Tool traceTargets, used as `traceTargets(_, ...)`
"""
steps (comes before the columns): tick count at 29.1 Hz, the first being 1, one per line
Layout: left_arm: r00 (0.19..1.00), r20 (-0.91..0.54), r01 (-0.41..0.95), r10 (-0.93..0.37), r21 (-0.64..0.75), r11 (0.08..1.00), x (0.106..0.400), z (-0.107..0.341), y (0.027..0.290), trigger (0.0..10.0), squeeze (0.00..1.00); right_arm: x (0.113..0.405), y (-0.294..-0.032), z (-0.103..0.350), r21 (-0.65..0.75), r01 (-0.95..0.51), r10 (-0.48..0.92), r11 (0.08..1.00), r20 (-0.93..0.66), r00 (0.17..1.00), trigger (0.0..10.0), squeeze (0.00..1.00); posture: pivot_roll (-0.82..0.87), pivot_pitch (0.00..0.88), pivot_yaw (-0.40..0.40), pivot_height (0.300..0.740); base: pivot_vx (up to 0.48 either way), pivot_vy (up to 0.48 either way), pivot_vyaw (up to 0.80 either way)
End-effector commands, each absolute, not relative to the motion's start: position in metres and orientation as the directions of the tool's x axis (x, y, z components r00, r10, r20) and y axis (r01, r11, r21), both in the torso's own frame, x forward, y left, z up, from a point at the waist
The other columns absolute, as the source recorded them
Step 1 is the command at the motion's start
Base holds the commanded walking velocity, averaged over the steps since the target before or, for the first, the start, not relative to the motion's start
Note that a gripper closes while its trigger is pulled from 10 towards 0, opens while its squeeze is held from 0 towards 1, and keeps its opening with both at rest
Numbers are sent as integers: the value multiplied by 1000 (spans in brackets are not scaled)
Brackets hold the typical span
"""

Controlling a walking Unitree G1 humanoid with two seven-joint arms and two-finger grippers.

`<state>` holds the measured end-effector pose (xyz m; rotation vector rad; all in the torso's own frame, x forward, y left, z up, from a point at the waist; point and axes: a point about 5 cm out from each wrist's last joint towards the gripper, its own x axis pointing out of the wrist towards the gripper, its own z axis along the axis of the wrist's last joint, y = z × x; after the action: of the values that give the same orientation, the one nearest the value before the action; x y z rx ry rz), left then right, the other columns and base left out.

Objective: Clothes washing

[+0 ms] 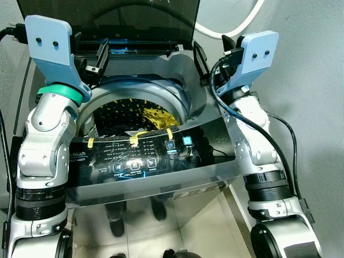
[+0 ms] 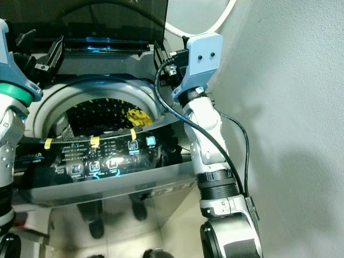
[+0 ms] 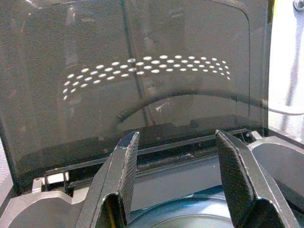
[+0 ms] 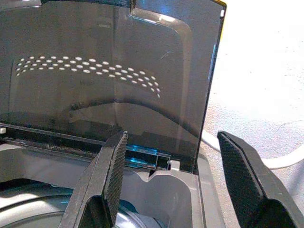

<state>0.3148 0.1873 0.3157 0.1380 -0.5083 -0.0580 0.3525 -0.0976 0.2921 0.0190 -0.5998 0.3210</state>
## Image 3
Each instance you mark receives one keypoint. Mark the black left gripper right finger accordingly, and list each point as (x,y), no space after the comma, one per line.
(240,180)

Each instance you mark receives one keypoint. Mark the dark transparent washer lid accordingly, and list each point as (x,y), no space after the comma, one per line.
(133,99)

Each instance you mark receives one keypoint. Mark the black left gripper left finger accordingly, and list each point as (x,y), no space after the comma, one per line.
(114,180)

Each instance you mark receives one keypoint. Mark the grey top-load washing machine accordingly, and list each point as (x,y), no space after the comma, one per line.
(38,209)

